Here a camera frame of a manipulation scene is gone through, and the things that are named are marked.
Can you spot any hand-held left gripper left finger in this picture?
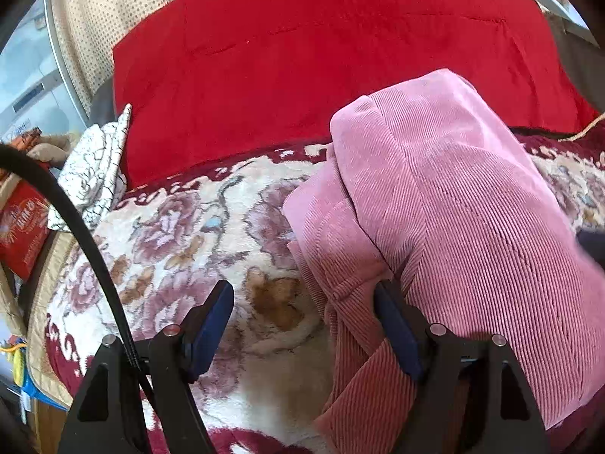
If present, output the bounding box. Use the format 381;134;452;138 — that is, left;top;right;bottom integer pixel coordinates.
57;280;234;454

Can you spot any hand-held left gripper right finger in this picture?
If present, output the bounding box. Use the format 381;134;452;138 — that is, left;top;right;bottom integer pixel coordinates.
373;280;551;454

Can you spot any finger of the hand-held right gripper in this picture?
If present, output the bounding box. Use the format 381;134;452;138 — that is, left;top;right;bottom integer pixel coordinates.
576;229;605;270

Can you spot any pink corduroy jacket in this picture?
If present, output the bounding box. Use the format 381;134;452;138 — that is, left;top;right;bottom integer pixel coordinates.
282;68;605;454

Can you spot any floral plush blanket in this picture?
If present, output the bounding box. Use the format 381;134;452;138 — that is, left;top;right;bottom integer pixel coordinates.
26;127;605;454

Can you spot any white crackle-patterned cloth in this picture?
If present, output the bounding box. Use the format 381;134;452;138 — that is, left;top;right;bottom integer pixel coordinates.
47;103;133;232

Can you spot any red gift box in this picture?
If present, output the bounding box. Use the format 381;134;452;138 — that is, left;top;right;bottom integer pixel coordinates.
0;182;53;281

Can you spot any beige cloth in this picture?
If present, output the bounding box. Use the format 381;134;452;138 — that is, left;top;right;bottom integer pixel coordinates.
28;133;79;168

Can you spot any orange black patterned cloth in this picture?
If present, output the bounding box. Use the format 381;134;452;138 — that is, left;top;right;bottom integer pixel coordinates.
12;125;43;149

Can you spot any red sofa blanket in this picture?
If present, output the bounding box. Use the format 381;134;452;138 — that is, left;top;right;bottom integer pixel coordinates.
112;0;599;190

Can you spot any silver refrigerator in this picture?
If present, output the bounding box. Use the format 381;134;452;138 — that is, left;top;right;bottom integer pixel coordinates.
0;0;90;147

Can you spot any beige dotted headboard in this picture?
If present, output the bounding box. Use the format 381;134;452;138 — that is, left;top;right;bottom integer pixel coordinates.
50;0;199;114

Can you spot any black cable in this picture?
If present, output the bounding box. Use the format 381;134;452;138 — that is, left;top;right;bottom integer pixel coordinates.
0;144;159;412

